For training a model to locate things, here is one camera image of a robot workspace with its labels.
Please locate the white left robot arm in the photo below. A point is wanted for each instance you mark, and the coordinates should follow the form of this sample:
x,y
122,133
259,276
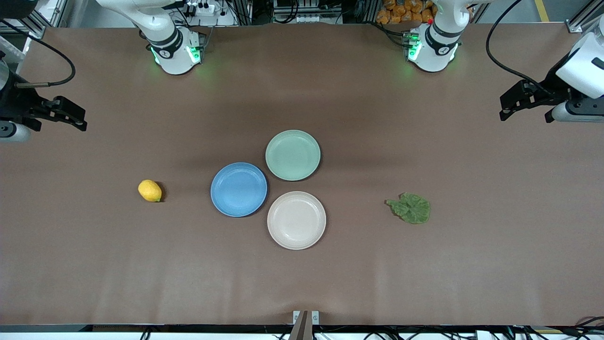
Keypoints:
x,y
432,52

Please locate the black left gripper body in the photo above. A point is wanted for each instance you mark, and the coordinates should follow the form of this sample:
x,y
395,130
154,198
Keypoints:
x,y
550,93

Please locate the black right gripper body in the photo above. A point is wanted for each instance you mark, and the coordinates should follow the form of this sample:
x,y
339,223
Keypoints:
x,y
15,103

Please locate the bag of orange fruit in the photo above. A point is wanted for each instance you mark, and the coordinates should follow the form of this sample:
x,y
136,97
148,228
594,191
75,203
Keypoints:
x,y
401,12

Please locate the yellow lemon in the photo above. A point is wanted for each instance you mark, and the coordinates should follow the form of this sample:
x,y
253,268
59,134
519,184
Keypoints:
x,y
149,191

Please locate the beige plate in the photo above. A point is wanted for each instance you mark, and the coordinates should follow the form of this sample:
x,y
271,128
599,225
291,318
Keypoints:
x,y
296,220

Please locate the brown table cover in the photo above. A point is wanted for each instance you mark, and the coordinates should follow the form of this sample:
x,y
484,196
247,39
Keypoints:
x,y
302,283

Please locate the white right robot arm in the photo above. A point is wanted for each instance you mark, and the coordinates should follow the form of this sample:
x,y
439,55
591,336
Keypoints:
x,y
172,56

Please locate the blue plate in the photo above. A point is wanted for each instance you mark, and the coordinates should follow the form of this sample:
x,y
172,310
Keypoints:
x,y
239,189

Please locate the green lettuce leaf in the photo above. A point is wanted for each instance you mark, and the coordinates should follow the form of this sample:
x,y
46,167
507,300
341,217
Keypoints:
x,y
413,208

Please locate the white power strip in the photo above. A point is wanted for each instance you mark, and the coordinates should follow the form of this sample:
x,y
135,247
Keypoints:
x,y
202,8

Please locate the aluminium frame profile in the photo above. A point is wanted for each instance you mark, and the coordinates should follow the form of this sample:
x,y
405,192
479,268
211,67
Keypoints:
x,y
28,26
585,16

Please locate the green plate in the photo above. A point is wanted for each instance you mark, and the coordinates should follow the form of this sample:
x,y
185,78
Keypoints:
x,y
292,155

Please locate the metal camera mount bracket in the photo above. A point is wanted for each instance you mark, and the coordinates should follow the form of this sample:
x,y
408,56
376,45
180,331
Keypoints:
x,y
306,323

